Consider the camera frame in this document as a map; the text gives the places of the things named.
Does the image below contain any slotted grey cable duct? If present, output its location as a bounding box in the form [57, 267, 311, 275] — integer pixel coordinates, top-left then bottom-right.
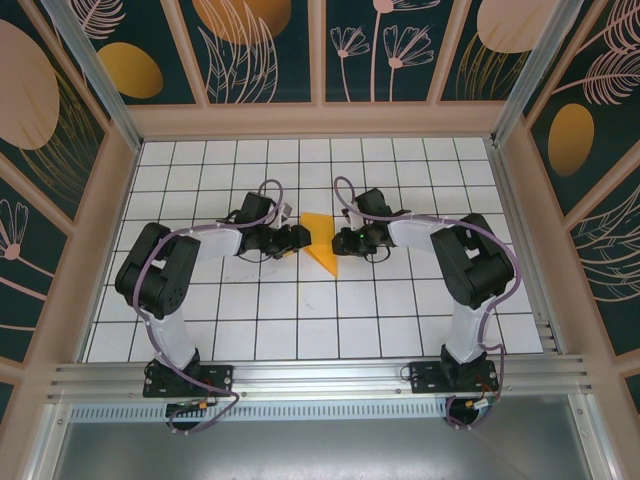
[69, 402, 451, 421]

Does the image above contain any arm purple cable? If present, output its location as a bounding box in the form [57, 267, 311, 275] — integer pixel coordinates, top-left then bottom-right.
[135, 178, 290, 437]
[333, 175, 520, 432]

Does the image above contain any aluminium mounting rail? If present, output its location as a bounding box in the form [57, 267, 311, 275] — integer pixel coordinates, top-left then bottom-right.
[47, 353, 599, 401]

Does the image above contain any orange paper sheet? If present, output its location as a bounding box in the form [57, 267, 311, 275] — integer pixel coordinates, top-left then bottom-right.
[298, 212, 342, 278]

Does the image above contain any aluminium side rail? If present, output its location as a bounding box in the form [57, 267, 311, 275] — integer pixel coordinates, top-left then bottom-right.
[486, 137, 569, 359]

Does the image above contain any aluminium frame post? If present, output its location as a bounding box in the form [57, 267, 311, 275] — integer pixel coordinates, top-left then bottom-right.
[491, 0, 586, 147]
[39, 0, 145, 151]

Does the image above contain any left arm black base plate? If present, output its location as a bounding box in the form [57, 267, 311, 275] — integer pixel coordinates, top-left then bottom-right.
[142, 363, 236, 399]

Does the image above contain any grey sheet metal panel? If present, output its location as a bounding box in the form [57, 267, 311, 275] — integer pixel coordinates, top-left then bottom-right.
[29, 399, 621, 480]

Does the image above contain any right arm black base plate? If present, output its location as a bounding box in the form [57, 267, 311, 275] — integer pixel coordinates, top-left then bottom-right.
[407, 360, 501, 396]

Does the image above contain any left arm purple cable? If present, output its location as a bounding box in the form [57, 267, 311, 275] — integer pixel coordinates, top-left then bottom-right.
[135, 178, 290, 437]

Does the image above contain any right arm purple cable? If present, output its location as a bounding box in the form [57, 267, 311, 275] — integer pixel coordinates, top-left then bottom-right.
[333, 175, 520, 432]

